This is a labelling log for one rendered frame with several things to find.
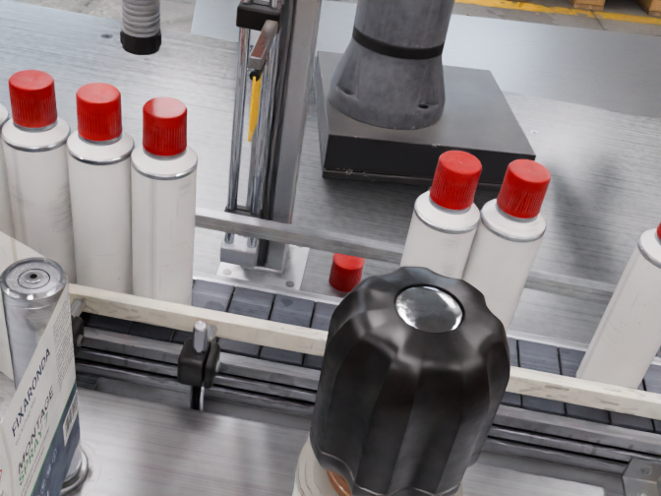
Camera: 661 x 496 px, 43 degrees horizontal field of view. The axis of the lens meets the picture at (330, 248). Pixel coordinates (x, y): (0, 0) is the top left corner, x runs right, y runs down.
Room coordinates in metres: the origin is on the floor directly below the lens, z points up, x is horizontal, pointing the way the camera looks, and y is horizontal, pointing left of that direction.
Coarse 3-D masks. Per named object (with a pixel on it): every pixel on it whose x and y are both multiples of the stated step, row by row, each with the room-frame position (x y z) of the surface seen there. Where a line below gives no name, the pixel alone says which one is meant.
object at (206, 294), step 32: (192, 288) 0.58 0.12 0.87; (224, 288) 0.58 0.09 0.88; (96, 320) 0.51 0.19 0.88; (128, 320) 0.52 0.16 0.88; (288, 320) 0.55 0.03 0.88; (320, 320) 0.56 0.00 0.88; (256, 352) 0.50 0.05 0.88; (288, 352) 0.51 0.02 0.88; (512, 352) 0.56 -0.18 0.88; (544, 352) 0.57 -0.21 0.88; (576, 352) 0.57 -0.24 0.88; (640, 384) 0.55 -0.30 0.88; (576, 416) 0.50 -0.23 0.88; (608, 416) 0.51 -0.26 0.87; (640, 416) 0.51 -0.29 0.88
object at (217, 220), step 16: (208, 224) 0.58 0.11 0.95; (224, 224) 0.58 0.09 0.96; (240, 224) 0.58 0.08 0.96; (256, 224) 0.58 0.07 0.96; (272, 224) 0.58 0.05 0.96; (288, 224) 0.58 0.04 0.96; (272, 240) 0.57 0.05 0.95; (288, 240) 0.57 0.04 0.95; (304, 240) 0.57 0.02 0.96; (320, 240) 0.57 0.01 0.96; (336, 240) 0.57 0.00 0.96; (352, 240) 0.58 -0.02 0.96; (368, 240) 0.58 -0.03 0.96; (368, 256) 0.57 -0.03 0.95; (384, 256) 0.57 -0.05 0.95; (400, 256) 0.57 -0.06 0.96; (544, 272) 0.58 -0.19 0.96; (544, 288) 0.57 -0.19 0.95; (560, 288) 0.57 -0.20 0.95; (576, 288) 0.57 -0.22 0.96; (592, 288) 0.57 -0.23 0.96; (608, 288) 0.57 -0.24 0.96
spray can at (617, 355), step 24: (648, 240) 0.53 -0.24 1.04; (648, 264) 0.52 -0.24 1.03; (624, 288) 0.53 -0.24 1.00; (648, 288) 0.51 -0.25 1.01; (624, 312) 0.52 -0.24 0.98; (648, 312) 0.51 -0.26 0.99; (600, 336) 0.53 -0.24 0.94; (624, 336) 0.51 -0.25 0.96; (648, 336) 0.51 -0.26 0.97; (600, 360) 0.52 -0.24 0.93; (624, 360) 0.51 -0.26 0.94; (648, 360) 0.51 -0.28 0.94; (624, 384) 0.51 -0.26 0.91
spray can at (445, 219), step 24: (456, 168) 0.52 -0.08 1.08; (480, 168) 0.53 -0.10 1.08; (432, 192) 0.53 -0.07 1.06; (456, 192) 0.52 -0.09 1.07; (432, 216) 0.52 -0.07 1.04; (456, 216) 0.52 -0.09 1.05; (480, 216) 0.54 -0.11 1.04; (408, 240) 0.53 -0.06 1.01; (432, 240) 0.51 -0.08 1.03; (456, 240) 0.51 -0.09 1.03; (408, 264) 0.52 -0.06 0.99; (432, 264) 0.51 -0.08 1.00; (456, 264) 0.52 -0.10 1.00
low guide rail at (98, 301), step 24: (72, 288) 0.51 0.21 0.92; (96, 288) 0.51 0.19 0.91; (96, 312) 0.50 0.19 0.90; (120, 312) 0.50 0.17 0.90; (144, 312) 0.50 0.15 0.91; (168, 312) 0.50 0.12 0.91; (192, 312) 0.50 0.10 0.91; (216, 312) 0.51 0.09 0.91; (216, 336) 0.50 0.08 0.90; (240, 336) 0.50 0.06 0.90; (264, 336) 0.50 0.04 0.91; (288, 336) 0.50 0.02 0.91; (312, 336) 0.50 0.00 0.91; (528, 384) 0.50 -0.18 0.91; (552, 384) 0.49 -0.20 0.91; (576, 384) 0.50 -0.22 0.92; (600, 384) 0.50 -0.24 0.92; (624, 408) 0.49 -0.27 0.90; (648, 408) 0.49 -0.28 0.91
